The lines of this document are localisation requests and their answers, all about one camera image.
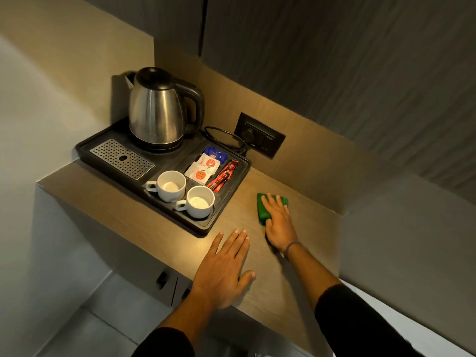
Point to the person's left hand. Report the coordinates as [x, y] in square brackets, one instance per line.
[219, 275]

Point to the person's right hand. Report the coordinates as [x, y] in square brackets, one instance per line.
[279, 228]

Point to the person's left thumb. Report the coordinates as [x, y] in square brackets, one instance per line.
[247, 279]

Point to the person's left middle finger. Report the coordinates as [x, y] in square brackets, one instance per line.
[238, 245]

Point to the person's right middle finger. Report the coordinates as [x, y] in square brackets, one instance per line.
[278, 206]

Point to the person's left little finger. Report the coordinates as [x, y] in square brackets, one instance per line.
[217, 244]

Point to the green scrub sponge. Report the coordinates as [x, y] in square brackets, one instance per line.
[264, 211]

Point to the person's left forearm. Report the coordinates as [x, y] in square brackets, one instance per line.
[186, 316]

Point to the person's right forearm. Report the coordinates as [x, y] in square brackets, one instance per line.
[310, 275]

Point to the dark wristband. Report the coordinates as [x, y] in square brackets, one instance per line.
[289, 247]

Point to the white ceramic cup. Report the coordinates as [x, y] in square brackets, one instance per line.
[167, 187]
[199, 204]

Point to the red stick sachet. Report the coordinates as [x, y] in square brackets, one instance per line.
[217, 182]
[225, 170]

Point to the white tea bag sachet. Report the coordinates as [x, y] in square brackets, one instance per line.
[196, 174]
[208, 162]

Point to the black power plug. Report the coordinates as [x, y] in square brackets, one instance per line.
[247, 136]

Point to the blue sachet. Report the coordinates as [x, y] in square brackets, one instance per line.
[215, 153]

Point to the black long-sleeve shirt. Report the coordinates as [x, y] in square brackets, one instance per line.
[364, 323]

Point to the perforated metal drip grate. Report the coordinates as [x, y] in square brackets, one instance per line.
[122, 159]

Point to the black plastic serving tray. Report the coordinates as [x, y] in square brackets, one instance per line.
[122, 144]

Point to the stainless steel electric kettle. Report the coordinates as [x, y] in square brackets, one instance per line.
[156, 107]

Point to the black wall socket plate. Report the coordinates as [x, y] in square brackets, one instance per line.
[267, 139]

